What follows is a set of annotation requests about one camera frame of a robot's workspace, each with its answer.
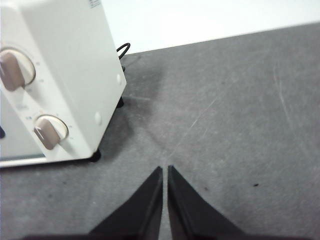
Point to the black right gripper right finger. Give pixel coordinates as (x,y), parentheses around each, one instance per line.
(190,215)

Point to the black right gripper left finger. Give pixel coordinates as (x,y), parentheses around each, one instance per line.
(140,215)

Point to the white Toshiba toaster oven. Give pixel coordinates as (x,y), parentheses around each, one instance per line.
(65,62)

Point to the beige oven timer knob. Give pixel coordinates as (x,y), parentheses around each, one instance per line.
(48,133)

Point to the beige oven temperature knob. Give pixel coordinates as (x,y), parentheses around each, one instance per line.
(12,71)

